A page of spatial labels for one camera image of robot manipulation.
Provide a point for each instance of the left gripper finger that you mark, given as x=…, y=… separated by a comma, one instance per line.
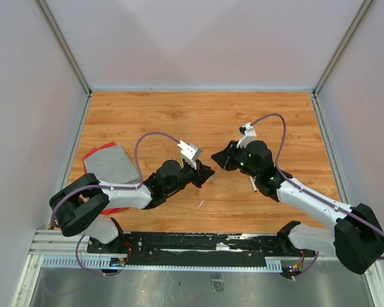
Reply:
x=199, y=182
x=204, y=171

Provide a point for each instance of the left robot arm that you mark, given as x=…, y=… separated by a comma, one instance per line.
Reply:
x=77, y=209

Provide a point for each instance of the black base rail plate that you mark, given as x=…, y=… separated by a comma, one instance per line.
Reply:
x=198, y=249

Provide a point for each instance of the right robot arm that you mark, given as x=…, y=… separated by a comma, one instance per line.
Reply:
x=352, y=234

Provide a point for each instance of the red cloth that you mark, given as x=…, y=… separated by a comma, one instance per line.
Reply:
x=91, y=152

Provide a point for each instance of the grey felt cloth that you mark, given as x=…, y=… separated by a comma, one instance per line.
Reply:
x=112, y=165

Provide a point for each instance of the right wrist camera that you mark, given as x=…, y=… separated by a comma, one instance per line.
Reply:
x=248, y=134

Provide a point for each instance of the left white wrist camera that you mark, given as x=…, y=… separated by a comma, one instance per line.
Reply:
x=190, y=153

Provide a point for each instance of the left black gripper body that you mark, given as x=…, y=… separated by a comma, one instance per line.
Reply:
x=188, y=174

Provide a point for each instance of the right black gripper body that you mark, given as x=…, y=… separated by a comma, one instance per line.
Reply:
x=238, y=160

